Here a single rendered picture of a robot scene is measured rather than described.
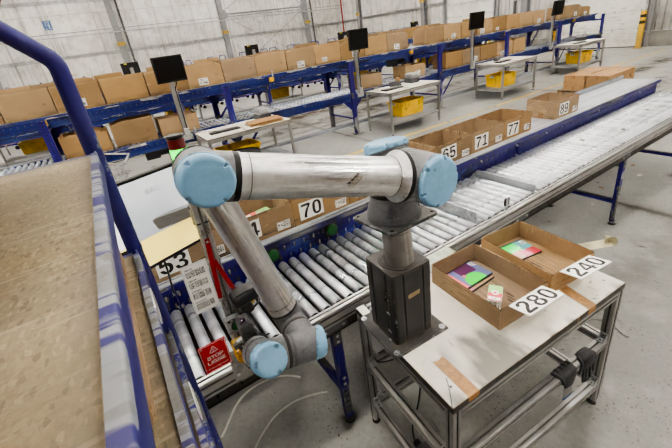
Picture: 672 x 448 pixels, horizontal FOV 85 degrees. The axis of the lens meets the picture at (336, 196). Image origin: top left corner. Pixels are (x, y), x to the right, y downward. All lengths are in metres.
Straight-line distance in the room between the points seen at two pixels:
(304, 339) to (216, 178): 0.53
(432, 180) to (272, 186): 0.43
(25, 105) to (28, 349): 6.10
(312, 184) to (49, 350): 0.69
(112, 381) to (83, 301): 0.09
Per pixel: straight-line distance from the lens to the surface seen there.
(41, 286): 0.33
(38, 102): 6.32
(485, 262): 1.93
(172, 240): 1.38
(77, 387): 0.22
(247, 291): 1.37
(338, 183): 0.90
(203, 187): 0.79
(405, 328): 1.50
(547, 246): 2.12
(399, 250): 1.32
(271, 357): 1.05
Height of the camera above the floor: 1.87
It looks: 24 degrees down
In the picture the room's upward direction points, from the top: 8 degrees counter-clockwise
